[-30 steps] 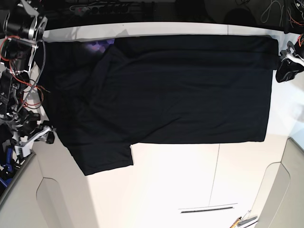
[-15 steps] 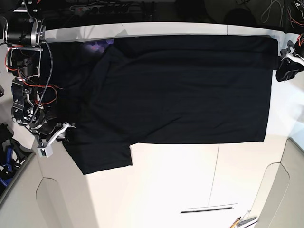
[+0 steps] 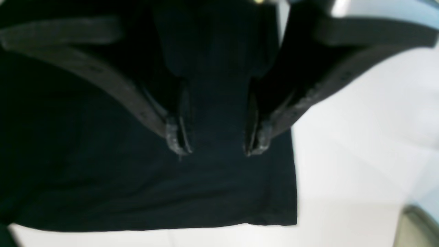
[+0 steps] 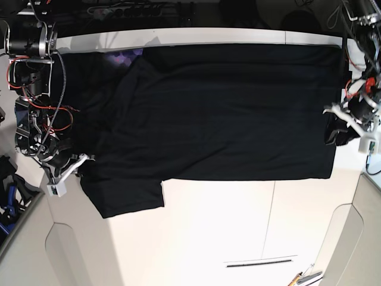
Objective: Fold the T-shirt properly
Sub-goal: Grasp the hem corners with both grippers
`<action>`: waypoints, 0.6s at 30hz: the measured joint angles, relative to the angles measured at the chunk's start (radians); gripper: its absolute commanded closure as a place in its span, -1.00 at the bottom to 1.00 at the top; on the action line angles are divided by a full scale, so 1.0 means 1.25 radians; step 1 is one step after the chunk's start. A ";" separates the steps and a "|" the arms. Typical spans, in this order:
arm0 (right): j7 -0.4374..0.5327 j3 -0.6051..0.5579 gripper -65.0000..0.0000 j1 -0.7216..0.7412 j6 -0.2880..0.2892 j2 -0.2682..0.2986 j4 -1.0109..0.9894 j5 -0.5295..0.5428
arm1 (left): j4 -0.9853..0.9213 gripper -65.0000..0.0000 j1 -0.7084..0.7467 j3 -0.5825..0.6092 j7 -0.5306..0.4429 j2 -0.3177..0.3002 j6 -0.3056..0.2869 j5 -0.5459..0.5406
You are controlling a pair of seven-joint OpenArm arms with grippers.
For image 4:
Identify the black ruler strip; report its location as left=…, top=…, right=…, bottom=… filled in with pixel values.
left=226, top=259, right=293, bottom=268

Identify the black T-shirt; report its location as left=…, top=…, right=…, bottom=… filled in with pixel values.
left=52, top=44, right=342, bottom=218

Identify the white power strip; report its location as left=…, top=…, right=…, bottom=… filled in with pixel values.
left=87, top=5, right=163, bottom=20

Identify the grey pen tool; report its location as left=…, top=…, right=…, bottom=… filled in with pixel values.
left=296, top=272, right=323, bottom=286

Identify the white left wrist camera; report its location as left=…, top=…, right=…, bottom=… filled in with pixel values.
left=358, top=136, right=380, bottom=155

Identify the yellow pencil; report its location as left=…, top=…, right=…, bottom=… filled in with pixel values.
left=288, top=272, right=303, bottom=286

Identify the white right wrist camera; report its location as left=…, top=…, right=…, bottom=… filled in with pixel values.
left=47, top=181, right=67, bottom=197

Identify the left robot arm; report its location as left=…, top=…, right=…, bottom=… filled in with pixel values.
left=323, top=1, right=380, bottom=154

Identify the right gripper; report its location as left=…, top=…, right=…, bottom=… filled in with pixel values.
left=37, top=139, right=95, bottom=184

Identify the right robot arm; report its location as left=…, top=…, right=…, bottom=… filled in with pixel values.
left=1, top=1, right=91, bottom=191

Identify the blue black clamp tool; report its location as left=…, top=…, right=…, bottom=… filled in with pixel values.
left=1, top=156, right=39, bottom=243

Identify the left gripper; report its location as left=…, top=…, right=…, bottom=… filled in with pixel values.
left=323, top=95, right=380, bottom=147

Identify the black camera cable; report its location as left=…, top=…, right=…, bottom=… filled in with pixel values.
left=365, top=153, right=381, bottom=176

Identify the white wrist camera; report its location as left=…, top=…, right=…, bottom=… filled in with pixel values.
left=47, top=181, right=67, bottom=197
left=358, top=136, right=380, bottom=155

